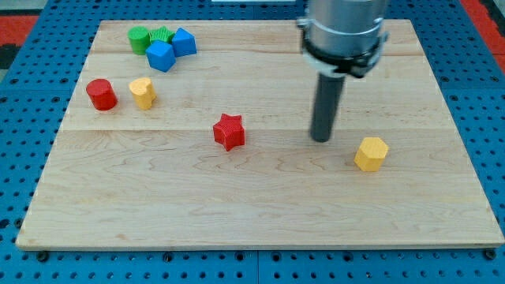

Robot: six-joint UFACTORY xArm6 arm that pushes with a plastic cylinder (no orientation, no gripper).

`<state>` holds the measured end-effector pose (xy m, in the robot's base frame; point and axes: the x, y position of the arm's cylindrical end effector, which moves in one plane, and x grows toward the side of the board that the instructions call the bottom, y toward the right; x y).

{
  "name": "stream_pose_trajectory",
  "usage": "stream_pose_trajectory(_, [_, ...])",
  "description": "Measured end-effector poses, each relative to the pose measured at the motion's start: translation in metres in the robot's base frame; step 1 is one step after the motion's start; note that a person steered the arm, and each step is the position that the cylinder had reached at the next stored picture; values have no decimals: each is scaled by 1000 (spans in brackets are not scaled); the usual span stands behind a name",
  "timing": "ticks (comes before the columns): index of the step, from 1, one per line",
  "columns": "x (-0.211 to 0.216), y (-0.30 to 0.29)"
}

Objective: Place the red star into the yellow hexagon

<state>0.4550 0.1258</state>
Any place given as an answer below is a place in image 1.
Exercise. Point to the red star block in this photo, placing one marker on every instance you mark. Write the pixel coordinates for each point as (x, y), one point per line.
(229, 131)

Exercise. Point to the red cylinder block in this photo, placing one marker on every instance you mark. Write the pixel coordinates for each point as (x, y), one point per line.
(101, 94)

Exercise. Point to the yellow heart block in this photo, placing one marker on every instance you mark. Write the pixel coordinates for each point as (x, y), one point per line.
(143, 92)

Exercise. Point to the blue cube block rear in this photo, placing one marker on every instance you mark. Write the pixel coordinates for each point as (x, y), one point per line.
(184, 43)

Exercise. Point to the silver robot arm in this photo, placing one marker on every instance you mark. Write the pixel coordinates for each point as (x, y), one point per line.
(343, 37)

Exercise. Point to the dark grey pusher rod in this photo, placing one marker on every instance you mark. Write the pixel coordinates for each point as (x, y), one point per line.
(326, 102)

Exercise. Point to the blue cube block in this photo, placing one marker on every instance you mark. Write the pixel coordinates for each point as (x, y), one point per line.
(184, 43)
(161, 56)

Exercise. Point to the blue cube block front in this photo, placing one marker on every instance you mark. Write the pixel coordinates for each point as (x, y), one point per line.
(161, 56)

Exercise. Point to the green star block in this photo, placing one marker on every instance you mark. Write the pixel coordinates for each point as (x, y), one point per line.
(162, 34)

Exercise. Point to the green cylinder block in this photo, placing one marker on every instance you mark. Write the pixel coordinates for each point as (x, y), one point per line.
(139, 39)

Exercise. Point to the wooden board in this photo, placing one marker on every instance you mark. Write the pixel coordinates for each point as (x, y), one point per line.
(128, 179)

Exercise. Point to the yellow hexagon block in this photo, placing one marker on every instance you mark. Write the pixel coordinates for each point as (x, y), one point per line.
(370, 154)

